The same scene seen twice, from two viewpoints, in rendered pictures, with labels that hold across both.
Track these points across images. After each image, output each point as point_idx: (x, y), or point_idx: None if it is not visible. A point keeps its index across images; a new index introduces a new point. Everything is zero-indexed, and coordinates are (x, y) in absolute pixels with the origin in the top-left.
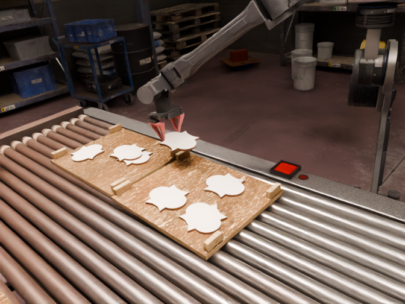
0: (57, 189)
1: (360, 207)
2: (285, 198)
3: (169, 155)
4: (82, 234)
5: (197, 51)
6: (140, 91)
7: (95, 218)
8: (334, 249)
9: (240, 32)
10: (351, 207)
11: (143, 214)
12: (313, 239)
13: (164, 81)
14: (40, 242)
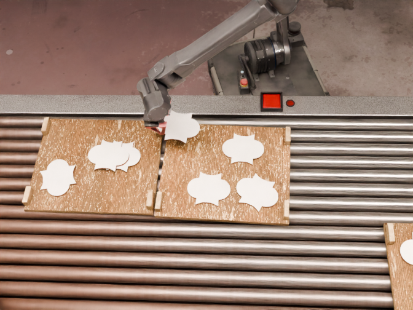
0: (80, 237)
1: (349, 116)
2: (295, 135)
3: (153, 136)
4: (168, 263)
5: (201, 54)
6: (152, 112)
7: (162, 243)
8: (357, 165)
9: (250, 30)
10: (345, 121)
11: (204, 216)
12: (340, 164)
13: (161, 87)
14: (144, 293)
